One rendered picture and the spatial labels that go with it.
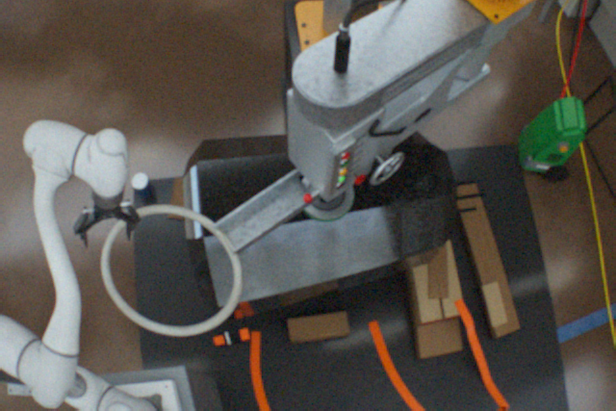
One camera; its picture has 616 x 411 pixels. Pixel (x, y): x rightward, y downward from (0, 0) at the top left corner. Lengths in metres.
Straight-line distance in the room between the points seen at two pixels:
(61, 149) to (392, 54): 0.91
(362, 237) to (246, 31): 1.98
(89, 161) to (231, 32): 2.70
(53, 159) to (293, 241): 1.25
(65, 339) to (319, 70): 0.95
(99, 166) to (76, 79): 2.75
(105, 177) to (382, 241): 1.39
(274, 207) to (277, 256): 0.36
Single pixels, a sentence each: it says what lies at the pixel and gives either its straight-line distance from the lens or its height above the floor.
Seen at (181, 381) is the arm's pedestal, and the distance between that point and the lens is 2.11.
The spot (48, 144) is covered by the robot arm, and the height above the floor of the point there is 1.89.
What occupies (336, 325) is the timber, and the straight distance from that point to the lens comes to 2.77.
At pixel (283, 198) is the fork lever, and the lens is 1.93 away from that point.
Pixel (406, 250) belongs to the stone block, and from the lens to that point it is 2.34.
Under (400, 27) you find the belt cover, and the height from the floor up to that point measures 1.70.
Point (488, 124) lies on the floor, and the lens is 3.56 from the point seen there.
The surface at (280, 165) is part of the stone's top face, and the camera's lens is 2.27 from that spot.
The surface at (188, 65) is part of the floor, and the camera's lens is 3.66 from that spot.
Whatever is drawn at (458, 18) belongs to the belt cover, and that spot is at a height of 1.70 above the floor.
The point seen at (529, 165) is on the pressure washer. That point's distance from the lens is 3.41.
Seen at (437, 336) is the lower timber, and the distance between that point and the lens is 2.87.
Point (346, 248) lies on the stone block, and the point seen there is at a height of 0.72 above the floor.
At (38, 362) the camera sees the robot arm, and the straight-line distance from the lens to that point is 1.33.
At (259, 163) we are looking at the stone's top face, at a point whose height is 0.83.
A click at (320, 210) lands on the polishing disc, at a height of 0.88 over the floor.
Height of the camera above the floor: 2.86
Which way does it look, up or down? 65 degrees down
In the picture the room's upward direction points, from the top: 2 degrees clockwise
